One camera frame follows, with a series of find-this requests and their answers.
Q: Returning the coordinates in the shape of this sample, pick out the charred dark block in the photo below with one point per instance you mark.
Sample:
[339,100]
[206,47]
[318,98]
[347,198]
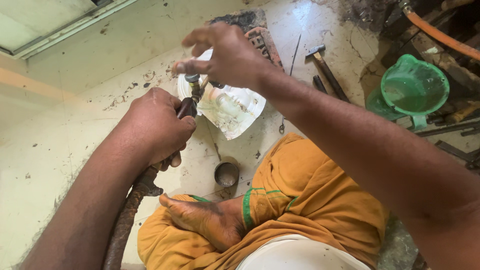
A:
[243,18]

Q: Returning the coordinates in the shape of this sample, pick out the small round metal bowl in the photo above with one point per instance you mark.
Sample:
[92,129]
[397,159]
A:
[226,174]

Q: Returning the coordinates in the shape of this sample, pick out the person's white shirt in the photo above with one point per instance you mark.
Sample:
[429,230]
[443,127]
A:
[300,255]

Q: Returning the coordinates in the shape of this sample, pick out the brass gas torch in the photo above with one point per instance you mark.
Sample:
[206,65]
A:
[193,90]

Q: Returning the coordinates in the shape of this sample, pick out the green plastic jug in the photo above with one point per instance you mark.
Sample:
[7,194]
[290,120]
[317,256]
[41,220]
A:
[412,88]

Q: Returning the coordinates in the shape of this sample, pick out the short dark metal punch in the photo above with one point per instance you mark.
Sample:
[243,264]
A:
[319,84]

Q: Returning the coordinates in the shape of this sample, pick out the person's bare foot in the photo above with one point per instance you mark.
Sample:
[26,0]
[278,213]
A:
[206,221]

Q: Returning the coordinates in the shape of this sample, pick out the heap of dark metal tools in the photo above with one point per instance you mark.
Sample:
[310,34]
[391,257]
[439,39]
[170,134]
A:
[461,112]

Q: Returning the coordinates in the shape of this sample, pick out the person's right hand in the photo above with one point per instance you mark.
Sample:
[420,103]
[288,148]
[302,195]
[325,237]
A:
[234,56]

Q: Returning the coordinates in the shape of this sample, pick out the embossed silver metal sheet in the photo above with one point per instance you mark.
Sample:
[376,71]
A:
[228,108]

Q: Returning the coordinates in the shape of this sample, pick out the person's orange wrap cloth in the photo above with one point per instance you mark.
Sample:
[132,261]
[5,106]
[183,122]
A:
[307,187]

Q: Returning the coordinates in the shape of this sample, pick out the red perforated brick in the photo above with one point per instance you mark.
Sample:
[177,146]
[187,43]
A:
[268,45]

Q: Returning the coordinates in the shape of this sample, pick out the person's left hand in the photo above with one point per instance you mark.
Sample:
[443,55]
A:
[153,120]

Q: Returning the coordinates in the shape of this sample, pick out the white window frame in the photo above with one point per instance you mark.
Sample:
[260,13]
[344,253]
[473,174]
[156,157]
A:
[56,26]

